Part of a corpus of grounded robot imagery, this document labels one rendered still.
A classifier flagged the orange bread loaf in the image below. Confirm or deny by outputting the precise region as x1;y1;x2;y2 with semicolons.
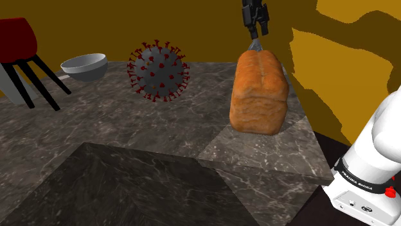
229;39;290;136

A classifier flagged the grey ball with red spikes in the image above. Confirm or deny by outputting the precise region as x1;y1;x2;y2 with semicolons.
126;39;191;103

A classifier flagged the grey bowl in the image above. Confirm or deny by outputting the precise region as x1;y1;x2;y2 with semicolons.
60;53;109;83

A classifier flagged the red chair with black legs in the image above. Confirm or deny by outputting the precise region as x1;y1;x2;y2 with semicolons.
0;17;72;112

